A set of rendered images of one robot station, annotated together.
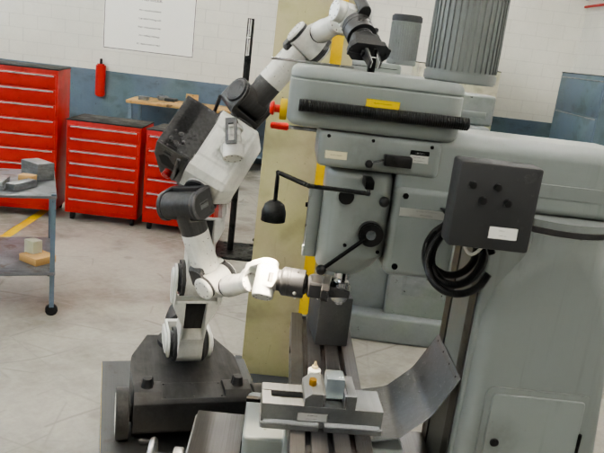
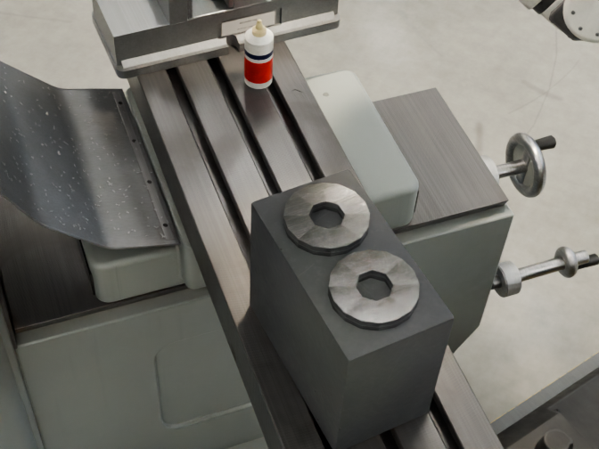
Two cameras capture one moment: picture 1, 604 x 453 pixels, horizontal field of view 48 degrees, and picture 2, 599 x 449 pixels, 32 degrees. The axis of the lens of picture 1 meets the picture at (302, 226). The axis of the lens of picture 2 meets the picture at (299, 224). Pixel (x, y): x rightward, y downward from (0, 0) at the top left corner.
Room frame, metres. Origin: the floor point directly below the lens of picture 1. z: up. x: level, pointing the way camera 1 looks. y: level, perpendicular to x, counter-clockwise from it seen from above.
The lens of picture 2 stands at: (2.97, -0.42, 1.92)
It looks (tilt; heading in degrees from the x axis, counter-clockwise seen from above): 50 degrees down; 159
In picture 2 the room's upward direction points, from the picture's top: 4 degrees clockwise
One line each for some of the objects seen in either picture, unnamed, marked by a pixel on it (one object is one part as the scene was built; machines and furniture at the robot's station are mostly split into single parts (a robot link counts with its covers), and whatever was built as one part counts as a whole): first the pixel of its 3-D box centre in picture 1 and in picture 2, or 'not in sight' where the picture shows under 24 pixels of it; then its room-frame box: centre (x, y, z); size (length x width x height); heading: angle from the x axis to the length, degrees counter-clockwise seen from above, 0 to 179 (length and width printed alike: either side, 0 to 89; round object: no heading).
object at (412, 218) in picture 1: (415, 224); not in sight; (1.95, -0.33, 1.47); 0.24 x 0.19 x 0.26; 2
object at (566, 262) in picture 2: not in sight; (545, 267); (2.06, 0.40, 0.48); 0.22 x 0.06 x 0.06; 92
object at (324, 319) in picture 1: (329, 308); (342, 306); (2.37, -0.14, 1.00); 0.22 x 0.12 x 0.20; 9
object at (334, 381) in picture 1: (333, 384); not in sight; (1.76, -0.15, 1.01); 0.06 x 0.05 x 0.06; 5
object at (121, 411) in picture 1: (121, 413); not in sight; (2.31, 0.60, 0.50); 0.20 x 0.05 x 0.20; 17
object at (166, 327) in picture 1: (187, 338); not in sight; (2.65, 0.43, 0.68); 0.21 x 0.20 x 0.13; 17
